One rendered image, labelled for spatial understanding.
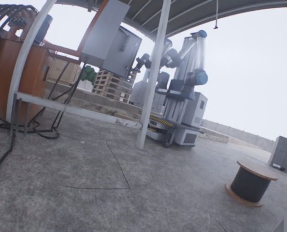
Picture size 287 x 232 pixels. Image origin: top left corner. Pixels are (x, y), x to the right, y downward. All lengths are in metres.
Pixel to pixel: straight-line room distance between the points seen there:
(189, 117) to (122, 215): 1.59
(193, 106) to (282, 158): 3.37
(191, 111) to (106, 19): 1.53
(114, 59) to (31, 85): 0.94
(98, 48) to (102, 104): 1.66
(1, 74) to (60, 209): 1.06
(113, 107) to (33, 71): 1.89
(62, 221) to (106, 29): 1.18
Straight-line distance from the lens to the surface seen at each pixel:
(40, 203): 0.50
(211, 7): 5.71
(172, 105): 1.91
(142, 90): 4.22
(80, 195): 0.54
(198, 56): 1.58
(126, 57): 1.60
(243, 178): 1.03
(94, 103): 2.52
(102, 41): 1.07
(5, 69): 1.22
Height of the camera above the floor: 0.39
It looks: 4 degrees down
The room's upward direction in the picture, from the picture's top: 18 degrees clockwise
